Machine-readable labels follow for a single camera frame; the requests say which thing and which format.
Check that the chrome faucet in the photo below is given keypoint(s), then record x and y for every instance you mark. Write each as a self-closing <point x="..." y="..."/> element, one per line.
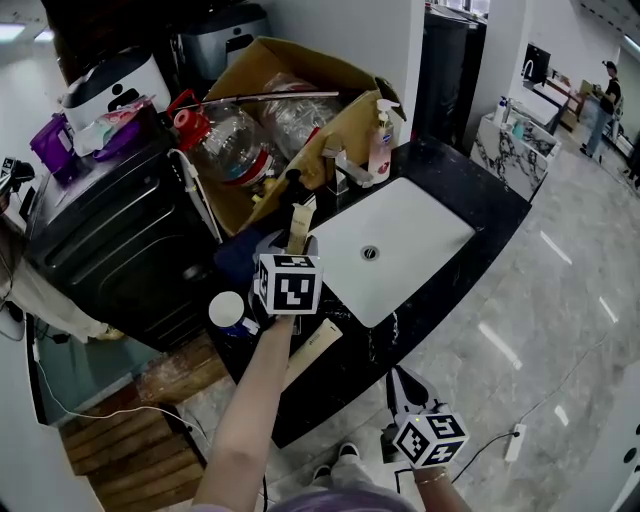
<point x="345" y="172"/>

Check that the white bottle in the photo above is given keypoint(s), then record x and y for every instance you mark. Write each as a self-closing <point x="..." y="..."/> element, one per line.
<point x="499" y="112"/>

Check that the cardboard box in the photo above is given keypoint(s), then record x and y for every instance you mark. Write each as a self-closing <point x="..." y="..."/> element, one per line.
<point x="280" y="60"/>

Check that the dark tall cabinet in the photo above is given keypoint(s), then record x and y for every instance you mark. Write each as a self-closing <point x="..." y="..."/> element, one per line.
<point x="450" y="75"/>

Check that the blue ceramic mug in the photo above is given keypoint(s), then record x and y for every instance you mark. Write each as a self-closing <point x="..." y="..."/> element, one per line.
<point x="227" y="310"/>

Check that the purple container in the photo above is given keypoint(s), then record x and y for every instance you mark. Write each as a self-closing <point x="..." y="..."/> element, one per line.
<point x="52" y="147"/>

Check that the person's right forearm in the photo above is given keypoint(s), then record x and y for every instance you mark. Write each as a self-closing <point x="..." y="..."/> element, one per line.
<point x="440" y="495"/>

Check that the dark grey washing machine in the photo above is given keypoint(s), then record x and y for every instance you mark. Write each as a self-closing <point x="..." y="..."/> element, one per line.
<point x="115" y="240"/>

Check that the thin metal rod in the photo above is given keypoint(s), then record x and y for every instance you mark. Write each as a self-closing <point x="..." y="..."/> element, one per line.
<point x="280" y="96"/>

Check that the person's trousers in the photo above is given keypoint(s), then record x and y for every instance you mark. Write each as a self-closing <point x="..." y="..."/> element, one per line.
<point x="350" y="475"/>

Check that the pink hand soap pump bottle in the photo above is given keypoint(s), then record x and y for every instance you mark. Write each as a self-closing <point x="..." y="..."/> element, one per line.
<point x="382" y="145"/>

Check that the person's shoe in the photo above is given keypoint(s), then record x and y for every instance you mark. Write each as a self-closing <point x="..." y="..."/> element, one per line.
<point x="349" y="450"/>
<point x="322" y="472"/>

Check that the white sink basin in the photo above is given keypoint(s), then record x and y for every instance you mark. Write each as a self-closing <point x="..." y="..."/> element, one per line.
<point x="395" y="240"/>

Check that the teal bottle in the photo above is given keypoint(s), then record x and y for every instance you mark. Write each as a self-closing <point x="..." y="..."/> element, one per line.
<point x="518" y="131"/>

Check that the clear plastic water bottle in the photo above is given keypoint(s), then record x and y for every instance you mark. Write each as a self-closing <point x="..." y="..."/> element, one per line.
<point x="225" y="145"/>

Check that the white marble counter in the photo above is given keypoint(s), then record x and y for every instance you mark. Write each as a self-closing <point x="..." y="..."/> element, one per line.
<point x="520" y="160"/>

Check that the person's right shoe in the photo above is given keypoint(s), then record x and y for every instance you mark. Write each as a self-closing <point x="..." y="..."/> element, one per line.
<point x="349" y="450"/>

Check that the grey appliance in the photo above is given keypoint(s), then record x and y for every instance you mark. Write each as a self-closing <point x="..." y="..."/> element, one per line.
<point x="215" y="45"/>

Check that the person's left forearm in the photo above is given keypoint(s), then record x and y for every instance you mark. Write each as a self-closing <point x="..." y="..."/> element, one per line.
<point x="250" y="400"/>

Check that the white patterned tissue pack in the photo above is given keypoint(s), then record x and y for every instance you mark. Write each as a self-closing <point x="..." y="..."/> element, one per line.
<point x="107" y="125"/>

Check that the person's left shoe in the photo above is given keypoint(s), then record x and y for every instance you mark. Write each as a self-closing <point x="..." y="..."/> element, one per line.
<point x="322" y="472"/>

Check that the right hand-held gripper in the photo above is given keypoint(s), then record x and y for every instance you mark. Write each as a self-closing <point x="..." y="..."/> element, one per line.
<point x="430" y="440"/>

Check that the white round appliance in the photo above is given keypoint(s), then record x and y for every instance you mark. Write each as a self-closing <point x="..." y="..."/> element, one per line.
<point x="140" y="75"/>

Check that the black marble vanity counter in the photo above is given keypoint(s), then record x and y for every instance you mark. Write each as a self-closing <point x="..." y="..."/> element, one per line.
<point x="450" y="210"/>

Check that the white floor power strip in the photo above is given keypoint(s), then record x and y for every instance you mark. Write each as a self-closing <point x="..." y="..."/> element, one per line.
<point x="516" y="442"/>

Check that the wooden pallet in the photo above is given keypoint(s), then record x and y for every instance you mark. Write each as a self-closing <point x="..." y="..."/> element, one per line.
<point x="140" y="430"/>

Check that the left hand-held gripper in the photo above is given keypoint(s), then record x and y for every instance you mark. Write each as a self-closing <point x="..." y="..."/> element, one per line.
<point x="290" y="285"/>

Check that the white appliance casing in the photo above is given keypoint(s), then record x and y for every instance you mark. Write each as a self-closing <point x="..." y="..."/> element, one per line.
<point x="610" y="450"/>

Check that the crumpled clear plastic bottle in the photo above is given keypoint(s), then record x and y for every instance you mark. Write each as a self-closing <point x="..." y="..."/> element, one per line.
<point x="300" y="117"/>

